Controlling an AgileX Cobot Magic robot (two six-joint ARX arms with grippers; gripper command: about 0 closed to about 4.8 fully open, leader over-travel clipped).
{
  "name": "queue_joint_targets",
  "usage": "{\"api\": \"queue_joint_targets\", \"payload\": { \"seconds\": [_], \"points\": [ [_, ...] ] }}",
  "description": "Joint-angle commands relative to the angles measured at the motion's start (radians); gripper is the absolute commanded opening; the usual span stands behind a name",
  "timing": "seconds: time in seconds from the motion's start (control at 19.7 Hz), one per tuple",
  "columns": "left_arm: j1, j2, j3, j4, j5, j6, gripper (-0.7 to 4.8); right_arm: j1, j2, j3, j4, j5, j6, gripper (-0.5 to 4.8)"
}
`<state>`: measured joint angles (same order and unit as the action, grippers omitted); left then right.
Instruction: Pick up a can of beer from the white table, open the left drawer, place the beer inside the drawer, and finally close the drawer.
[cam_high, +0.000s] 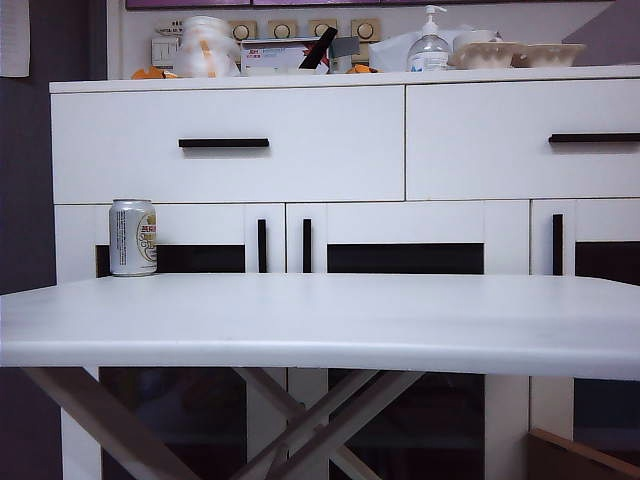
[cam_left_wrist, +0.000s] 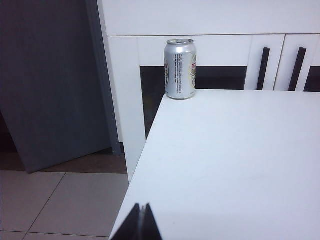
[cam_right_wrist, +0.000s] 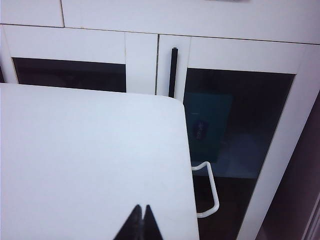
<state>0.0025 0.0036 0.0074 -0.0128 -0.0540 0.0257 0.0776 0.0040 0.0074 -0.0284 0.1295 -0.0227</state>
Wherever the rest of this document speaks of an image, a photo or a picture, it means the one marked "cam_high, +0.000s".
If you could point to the white box red print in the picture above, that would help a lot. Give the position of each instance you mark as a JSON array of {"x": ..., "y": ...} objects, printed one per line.
[{"x": 270, "y": 55}]

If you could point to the silver gold beer can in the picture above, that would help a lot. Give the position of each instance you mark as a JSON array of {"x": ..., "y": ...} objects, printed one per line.
[{"x": 132, "y": 240}]

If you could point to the small white wall label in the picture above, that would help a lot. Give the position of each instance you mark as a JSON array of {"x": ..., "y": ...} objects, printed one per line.
[{"x": 172, "y": 27}]

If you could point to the white drawer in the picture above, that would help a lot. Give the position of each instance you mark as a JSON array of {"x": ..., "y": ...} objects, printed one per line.
[
  {"x": 500, "y": 150},
  {"x": 300, "y": 150}
]

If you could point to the white glass-panel cabinet door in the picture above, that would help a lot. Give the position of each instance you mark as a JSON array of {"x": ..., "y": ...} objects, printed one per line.
[
  {"x": 200, "y": 220},
  {"x": 600, "y": 220},
  {"x": 400, "y": 220}
]

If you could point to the clear pump sanitiser bottle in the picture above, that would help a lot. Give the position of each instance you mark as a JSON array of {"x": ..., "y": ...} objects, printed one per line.
[{"x": 427, "y": 50}]

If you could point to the white wall switch panel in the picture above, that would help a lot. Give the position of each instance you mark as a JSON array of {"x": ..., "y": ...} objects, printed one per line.
[{"x": 162, "y": 52}]

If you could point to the white paper sheet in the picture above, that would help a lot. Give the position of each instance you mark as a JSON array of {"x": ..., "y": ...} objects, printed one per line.
[{"x": 15, "y": 40}]

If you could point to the brown cardboard board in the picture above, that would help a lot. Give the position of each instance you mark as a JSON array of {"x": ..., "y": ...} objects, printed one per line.
[{"x": 560, "y": 460}]

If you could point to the white bowl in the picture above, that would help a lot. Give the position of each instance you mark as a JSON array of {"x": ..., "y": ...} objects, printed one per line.
[{"x": 475, "y": 37}]

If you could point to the black flat bar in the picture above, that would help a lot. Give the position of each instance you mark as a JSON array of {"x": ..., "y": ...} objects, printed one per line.
[{"x": 317, "y": 50}]

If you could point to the small grey box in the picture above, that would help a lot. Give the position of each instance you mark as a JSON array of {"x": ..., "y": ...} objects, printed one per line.
[{"x": 345, "y": 47}]

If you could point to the beige round dimmer knob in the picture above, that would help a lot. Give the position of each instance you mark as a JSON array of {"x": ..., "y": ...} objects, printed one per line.
[
  {"x": 244, "y": 31},
  {"x": 281, "y": 31},
  {"x": 365, "y": 30},
  {"x": 317, "y": 27}
]

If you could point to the white sideboard cabinet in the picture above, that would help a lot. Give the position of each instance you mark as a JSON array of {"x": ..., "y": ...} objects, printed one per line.
[{"x": 300, "y": 82}]

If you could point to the orange snack packet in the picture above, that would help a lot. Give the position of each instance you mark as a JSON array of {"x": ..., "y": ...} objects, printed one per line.
[
  {"x": 362, "y": 69},
  {"x": 150, "y": 74}
]

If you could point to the clear bag of cups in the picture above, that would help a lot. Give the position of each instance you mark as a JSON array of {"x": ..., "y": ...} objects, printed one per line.
[{"x": 205, "y": 50}]

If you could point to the white folding table leg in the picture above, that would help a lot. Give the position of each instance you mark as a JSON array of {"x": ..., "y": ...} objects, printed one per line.
[
  {"x": 265, "y": 387},
  {"x": 360, "y": 405},
  {"x": 100, "y": 415}
]

